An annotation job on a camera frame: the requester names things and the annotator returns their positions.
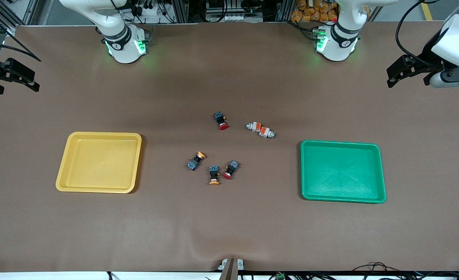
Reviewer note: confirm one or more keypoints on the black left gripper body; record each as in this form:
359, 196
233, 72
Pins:
424, 63

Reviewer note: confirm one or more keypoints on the grey orange push button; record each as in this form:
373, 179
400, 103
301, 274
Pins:
267, 132
254, 126

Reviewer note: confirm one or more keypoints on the yellow mushroom push button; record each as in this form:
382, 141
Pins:
214, 173
193, 164

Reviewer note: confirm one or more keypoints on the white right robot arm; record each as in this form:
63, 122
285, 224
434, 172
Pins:
120, 50

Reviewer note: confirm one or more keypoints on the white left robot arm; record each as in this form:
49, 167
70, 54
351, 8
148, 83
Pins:
338, 46

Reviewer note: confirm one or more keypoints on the yellow plastic tray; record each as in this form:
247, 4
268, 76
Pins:
97, 163

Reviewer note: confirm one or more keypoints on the pile of orange objects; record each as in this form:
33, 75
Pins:
307, 13

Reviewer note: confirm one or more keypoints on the green plastic tray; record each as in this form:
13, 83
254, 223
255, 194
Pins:
342, 171

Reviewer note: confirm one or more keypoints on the white power strip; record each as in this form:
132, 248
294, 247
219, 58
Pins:
148, 11

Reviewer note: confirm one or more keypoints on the red mushroom push button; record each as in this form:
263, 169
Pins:
231, 169
222, 124

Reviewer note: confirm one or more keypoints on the green terminal connector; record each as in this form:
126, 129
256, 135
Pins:
280, 276

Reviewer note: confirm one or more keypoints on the aluminium frame post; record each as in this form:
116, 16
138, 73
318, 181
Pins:
288, 9
181, 9

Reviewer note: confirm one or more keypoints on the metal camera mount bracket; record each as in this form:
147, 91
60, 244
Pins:
229, 270

